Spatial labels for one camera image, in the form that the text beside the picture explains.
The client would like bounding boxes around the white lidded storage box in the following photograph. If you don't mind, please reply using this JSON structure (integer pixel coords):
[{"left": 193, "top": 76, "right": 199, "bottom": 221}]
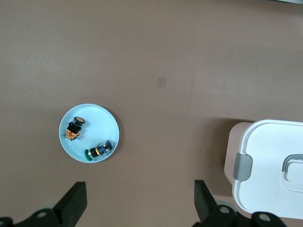
[{"left": 223, "top": 119, "right": 303, "bottom": 220}]

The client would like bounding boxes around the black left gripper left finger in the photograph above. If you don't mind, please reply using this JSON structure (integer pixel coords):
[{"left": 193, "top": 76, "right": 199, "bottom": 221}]
[{"left": 0, "top": 181, "right": 87, "bottom": 227}]

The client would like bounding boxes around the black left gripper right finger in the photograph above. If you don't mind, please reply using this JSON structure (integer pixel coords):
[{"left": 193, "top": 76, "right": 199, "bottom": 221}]
[{"left": 194, "top": 179, "right": 286, "bottom": 227}]

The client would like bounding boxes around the orange push-button switch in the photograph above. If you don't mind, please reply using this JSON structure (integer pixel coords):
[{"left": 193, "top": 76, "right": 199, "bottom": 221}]
[{"left": 62, "top": 116, "right": 86, "bottom": 142}]

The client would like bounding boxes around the small black blue part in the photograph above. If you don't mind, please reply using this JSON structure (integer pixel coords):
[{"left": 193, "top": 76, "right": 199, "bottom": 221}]
[{"left": 84, "top": 139, "right": 113, "bottom": 162}]

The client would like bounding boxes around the light blue round plate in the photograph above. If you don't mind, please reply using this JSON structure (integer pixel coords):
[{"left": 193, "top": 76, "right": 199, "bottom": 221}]
[{"left": 58, "top": 104, "right": 121, "bottom": 164}]

